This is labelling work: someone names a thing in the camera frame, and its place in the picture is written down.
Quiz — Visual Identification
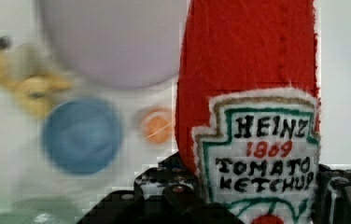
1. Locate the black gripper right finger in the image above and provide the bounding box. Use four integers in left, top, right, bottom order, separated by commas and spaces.
312, 164, 351, 224

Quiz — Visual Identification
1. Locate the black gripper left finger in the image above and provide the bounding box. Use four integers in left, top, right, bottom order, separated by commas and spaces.
77, 153, 244, 224

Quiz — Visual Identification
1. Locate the red plush ketchup bottle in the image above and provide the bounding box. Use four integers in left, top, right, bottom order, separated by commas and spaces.
175, 0, 320, 224

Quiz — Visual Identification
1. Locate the orange slice toy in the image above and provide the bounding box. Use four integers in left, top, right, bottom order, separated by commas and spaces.
139, 107, 173, 145

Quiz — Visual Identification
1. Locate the blue bowl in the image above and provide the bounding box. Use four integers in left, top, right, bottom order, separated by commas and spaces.
41, 98, 123, 175

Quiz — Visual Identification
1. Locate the green mug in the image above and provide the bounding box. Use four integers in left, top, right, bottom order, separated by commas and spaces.
0, 197, 82, 224

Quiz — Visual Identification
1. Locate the lilac round plate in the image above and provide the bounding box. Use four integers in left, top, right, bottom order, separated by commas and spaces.
35, 0, 190, 90

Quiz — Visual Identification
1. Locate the peeled banana toy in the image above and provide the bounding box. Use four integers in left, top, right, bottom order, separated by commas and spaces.
0, 35, 73, 119

